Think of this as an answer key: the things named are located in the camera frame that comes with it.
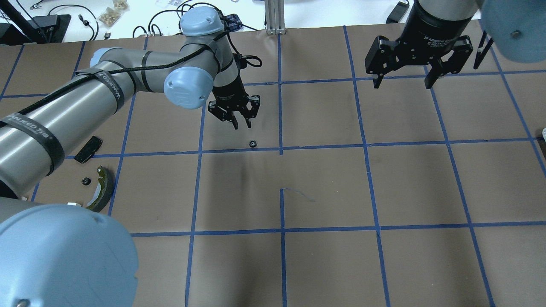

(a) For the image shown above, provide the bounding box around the black brake pad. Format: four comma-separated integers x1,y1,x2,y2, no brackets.
73,136,103,164

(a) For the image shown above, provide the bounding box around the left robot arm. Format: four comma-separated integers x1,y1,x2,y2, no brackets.
1,4,261,307

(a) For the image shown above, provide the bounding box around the green curved brake shoe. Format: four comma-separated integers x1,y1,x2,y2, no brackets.
84,165,115,212

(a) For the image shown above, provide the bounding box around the black power adapter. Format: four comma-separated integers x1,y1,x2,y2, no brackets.
385,0,410,24

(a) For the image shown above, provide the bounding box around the small black bearing gear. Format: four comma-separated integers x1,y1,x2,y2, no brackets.
81,177,91,186

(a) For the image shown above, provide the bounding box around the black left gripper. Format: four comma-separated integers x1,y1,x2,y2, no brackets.
207,78,261,130

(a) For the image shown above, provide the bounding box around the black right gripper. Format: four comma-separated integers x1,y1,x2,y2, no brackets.
365,4,474,89

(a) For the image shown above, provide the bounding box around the aluminium frame post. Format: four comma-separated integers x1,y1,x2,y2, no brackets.
263,0,286,35

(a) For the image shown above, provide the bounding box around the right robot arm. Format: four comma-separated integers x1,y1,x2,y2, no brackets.
365,0,546,89

